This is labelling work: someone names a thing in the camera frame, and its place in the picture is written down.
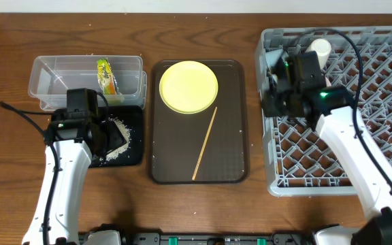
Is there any grey plastic dishwasher rack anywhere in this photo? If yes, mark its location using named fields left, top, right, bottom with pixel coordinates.
left=255, top=26, right=392, bottom=197

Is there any dark brown serving tray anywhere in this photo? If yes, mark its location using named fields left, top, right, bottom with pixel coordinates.
left=148, top=60, right=249, bottom=184

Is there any black plastic bin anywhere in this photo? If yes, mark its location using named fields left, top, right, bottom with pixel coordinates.
left=51, top=105, right=146, bottom=168

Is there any clear plastic bin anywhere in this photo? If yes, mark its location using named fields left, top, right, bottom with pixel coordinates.
left=28, top=55, right=147, bottom=111

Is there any light blue bowl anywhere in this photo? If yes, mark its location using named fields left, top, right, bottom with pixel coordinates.
left=265, top=49, right=284, bottom=72

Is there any yellow round plate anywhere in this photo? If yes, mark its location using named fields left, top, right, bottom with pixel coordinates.
left=159, top=61, right=219, bottom=114

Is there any green yellow snack wrapper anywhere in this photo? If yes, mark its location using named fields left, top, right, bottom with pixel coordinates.
left=97, top=58, right=123, bottom=104

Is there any white bowl with rice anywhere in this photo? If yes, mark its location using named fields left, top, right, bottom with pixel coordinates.
left=325, top=76, right=331, bottom=87

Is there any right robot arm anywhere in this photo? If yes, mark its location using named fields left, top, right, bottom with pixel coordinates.
left=261, top=57, right=392, bottom=244

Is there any white plastic cup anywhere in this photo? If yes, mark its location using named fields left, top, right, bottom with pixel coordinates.
left=305, top=38, right=331, bottom=69

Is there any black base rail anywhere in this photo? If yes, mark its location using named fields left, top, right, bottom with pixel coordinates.
left=78, top=223, right=319, bottom=245

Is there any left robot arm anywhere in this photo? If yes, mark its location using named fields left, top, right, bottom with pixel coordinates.
left=22, top=119, right=127, bottom=244

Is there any spilled white rice pile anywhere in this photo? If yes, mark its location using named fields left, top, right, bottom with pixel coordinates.
left=100, top=118, right=131, bottom=165

